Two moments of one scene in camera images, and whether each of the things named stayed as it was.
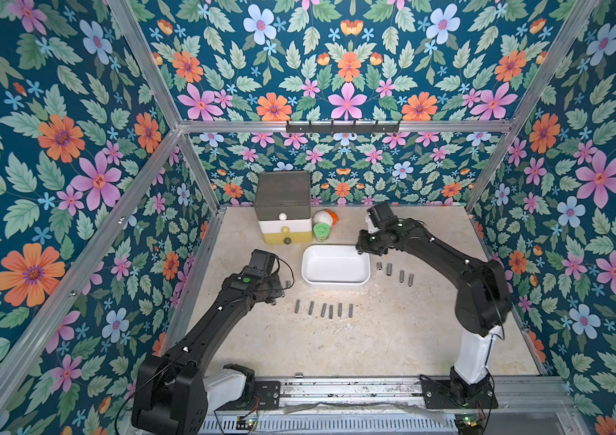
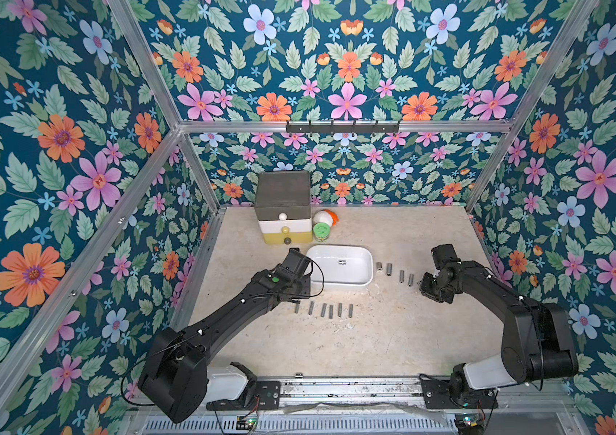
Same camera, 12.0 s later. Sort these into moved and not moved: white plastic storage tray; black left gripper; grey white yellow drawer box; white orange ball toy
Moved: black left gripper
Not moved: grey white yellow drawer box; white orange ball toy; white plastic storage tray
